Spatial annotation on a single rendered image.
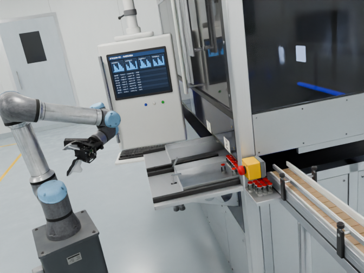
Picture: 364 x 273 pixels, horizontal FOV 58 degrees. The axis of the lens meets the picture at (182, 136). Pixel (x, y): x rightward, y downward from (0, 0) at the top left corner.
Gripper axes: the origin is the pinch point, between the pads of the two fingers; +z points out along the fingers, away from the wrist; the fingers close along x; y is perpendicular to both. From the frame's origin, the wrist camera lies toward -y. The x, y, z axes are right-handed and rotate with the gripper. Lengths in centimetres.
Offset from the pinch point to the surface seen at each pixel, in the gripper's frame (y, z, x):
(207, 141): 40, -80, 22
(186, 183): 48, -27, 12
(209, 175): 57, -36, 10
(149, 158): 15, -52, 26
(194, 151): 37, -64, 21
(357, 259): 115, 11, -19
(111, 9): -299, -455, 62
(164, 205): 47.0, -7.7, 9.7
